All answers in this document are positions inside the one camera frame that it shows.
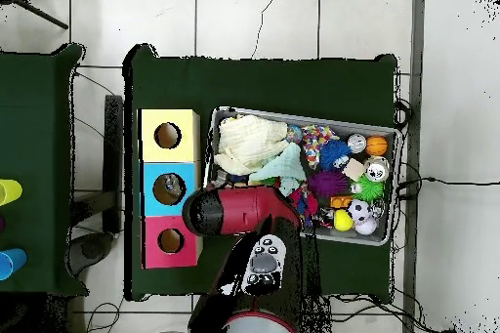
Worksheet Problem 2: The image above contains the coiled black cable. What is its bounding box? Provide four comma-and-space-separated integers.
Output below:
392, 98, 414, 131

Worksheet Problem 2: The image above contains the dark green table cloth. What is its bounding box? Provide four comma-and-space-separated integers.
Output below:
122, 43, 398, 303

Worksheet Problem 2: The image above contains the orange toy basketball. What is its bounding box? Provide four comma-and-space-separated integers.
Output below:
365, 135, 389, 157

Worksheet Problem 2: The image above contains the blue spiky toy with eyes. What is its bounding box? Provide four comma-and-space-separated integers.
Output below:
318, 139, 353, 172

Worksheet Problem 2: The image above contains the green spiky toy with eyes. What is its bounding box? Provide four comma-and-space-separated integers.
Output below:
351, 174, 387, 205

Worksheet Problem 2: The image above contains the purple spiky ball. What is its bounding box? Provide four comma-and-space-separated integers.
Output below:
307, 169, 350, 198

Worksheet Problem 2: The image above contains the black cable with plug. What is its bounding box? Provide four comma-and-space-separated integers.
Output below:
396, 170, 500, 201

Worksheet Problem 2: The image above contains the black tripod leg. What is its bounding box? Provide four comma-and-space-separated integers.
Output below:
0, 0, 70, 31

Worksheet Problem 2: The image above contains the silver wire mesh bin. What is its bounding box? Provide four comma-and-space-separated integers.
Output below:
199, 104, 404, 247

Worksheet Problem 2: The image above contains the yellow plastic cup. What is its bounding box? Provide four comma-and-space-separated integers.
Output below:
0, 178, 23, 207

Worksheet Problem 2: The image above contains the blue plastic cup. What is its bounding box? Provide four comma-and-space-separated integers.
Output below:
0, 247, 28, 282

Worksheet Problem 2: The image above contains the wooden box with three holes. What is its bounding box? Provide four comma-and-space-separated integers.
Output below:
138, 108, 203, 270

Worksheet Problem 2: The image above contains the black cable bundle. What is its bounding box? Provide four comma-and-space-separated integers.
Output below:
331, 293, 458, 333

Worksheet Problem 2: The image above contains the colourful dotted cloth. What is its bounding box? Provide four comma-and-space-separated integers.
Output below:
299, 124, 340, 170

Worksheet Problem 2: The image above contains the cream yellow waffle cloth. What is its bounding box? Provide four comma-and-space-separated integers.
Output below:
213, 114, 290, 176

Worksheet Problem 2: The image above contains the crushed clear plastic bottle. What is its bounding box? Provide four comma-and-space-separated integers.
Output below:
162, 174, 185, 199

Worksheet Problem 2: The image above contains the green cloth side table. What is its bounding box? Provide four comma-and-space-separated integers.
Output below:
0, 43, 89, 297

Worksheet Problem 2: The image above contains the mint green waffle cloth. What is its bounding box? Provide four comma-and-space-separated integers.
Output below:
248, 142, 307, 197

